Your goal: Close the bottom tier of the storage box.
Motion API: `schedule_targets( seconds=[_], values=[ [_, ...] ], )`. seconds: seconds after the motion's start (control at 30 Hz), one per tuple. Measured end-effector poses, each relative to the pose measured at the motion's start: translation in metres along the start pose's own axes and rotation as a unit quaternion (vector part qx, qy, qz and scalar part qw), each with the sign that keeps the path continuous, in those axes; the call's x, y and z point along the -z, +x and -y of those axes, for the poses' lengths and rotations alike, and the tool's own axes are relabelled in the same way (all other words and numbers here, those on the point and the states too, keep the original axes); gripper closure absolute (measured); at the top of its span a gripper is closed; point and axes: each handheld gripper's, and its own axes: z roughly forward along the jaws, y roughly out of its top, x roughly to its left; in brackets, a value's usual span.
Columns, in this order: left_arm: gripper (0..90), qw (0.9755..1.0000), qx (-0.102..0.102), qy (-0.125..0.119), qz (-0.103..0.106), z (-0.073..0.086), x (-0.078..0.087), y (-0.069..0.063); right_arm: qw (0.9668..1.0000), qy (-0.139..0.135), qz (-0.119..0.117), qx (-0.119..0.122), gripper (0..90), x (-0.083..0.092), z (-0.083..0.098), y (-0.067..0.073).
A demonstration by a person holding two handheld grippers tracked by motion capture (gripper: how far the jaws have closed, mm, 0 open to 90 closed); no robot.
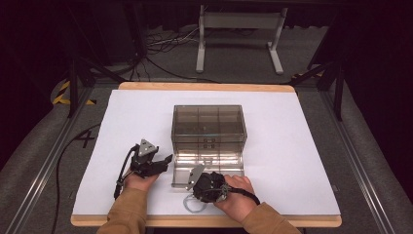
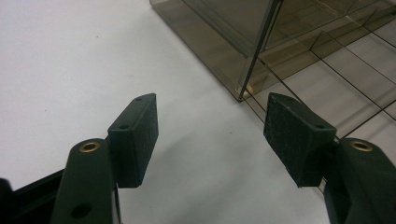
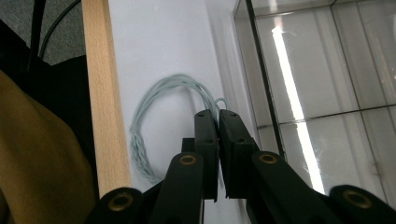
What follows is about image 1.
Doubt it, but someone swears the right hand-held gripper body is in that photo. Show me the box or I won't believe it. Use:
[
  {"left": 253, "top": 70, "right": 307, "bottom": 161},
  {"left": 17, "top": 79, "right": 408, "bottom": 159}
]
[{"left": 185, "top": 163, "right": 231, "bottom": 205}]

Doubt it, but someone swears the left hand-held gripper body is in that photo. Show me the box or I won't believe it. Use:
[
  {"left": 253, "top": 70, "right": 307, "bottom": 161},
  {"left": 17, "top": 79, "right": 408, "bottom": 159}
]
[{"left": 129, "top": 138, "right": 161, "bottom": 178}]

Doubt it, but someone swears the clear brown plastic drawer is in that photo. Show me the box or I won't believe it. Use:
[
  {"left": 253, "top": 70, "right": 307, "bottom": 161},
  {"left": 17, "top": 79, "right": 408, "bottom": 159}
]
[
  {"left": 172, "top": 141, "right": 245, "bottom": 152},
  {"left": 170, "top": 149, "right": 245, "bottom": 189},
  {"left": 171, "top": 134, "right": 247, "bottom": 144}
]

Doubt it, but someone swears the clear brown drawer cabinet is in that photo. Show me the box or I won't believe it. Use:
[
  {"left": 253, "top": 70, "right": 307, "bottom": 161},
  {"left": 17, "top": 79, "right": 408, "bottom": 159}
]
[{"left": 170, "top": 103, "right": 248, "bottom": 154}]

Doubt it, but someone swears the person's left hand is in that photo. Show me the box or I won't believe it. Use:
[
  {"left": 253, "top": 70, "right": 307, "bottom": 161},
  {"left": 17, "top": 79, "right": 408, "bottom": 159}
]
[{"left": 124, "top": 171, "right": 161, "bottom": 193}]

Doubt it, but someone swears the person's right hand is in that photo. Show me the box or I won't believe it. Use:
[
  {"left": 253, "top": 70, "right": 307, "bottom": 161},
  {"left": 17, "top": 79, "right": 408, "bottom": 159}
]
[{"left": 213, "top": 174, "right": 261, "bottom": 224}]

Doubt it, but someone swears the white work board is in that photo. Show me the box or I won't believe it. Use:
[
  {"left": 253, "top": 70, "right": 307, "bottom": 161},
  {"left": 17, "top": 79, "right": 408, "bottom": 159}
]
[{"left": 71, "top": 89, "right": 342, "bottom": 217}]

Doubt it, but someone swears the black metal stand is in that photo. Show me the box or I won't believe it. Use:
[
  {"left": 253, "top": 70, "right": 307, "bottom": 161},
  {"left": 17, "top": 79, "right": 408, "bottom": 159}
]
[
  {"left": 289, "top": 58, "right": 346, "bottom": 122},
  {"left": 65, "top": 54, "right": 127, "bottom": 119}
]

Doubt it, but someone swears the yellow black hazard tape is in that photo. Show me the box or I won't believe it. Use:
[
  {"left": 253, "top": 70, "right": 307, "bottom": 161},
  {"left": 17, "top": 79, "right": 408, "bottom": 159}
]
[{"left": 52, "top": 80, "right": 97, "bottom": 106}]

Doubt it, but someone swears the grey metal stand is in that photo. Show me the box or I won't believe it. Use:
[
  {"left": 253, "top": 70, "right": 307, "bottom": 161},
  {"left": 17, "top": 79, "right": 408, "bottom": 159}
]
[{"left": 195, "top": 4, "right": 289, "bottom": 76}]

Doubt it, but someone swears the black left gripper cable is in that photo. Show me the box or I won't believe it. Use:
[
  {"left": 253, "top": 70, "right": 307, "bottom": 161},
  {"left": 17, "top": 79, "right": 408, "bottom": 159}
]
[{"left": 113, "top": 145, "right": 139, "bottom": 201}]

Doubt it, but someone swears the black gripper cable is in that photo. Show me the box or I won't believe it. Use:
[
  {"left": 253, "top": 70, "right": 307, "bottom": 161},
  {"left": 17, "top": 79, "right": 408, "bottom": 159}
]
[
  {"left": 113, "top": 145, "right": 139, "bottom": 201},
  {"left": 226, "top": 186, "right": 261, "bottom": 207}
]

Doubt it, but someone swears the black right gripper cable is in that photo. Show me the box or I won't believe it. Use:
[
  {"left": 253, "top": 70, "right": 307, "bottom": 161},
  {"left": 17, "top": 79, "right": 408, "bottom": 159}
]
[{"left": 226, "top": 186, "right": 261, "bottom": 207}]

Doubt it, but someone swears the black floor cable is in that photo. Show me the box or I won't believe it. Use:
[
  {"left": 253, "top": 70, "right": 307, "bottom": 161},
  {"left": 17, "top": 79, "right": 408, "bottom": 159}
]
[{"left": 51, "top": 122, "right": 102, "bottom": 234}]

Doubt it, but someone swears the aluminium floor rail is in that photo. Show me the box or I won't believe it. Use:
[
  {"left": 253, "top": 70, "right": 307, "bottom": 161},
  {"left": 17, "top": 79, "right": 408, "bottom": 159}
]
[
  {"left": 5, "top": 87, "right": 95, "bottom": 234},
  {"left": 319, "top": 90, "right": 396, "bottom": 234}
]

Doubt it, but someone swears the bundle of floor cables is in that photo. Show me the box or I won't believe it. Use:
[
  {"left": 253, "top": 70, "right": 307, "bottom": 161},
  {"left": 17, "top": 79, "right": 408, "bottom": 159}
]
[{"left": 141, "top": 24, "right": 222, "bottom": 85}]

